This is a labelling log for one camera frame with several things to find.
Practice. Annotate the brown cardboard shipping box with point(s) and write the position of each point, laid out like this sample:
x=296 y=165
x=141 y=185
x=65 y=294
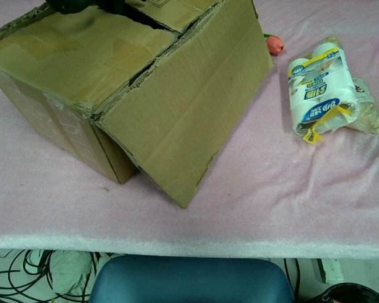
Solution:
x=183 y=110

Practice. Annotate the artificial pink tulip flower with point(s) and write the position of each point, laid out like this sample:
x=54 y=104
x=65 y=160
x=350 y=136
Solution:
x=275 y=45

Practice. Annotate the clear beige snack bag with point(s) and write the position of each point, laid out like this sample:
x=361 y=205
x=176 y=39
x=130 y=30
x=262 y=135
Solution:
x=371 y=116

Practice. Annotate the left five-finger robot hand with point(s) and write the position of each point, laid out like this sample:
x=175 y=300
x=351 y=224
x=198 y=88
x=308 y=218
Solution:
x=69 y=6

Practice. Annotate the black trash bin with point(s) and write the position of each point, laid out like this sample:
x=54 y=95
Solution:
x=366 y=296

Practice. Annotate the white table leg bracket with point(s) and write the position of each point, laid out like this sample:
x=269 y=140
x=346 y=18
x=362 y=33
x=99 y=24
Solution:
x=331 y=271

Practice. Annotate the white toilet paper roll pack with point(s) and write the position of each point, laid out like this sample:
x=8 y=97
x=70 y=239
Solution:
x=319 y=85

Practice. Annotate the pink fleece tablecloth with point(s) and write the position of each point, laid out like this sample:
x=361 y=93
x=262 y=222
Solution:
x=240 y=221

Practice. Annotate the white crumpled floor bag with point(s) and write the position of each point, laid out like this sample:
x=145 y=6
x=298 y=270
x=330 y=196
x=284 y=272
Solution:
x=69 y=268

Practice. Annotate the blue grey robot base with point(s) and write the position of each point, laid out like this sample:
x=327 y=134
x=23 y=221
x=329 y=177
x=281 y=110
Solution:
x=192 y=281

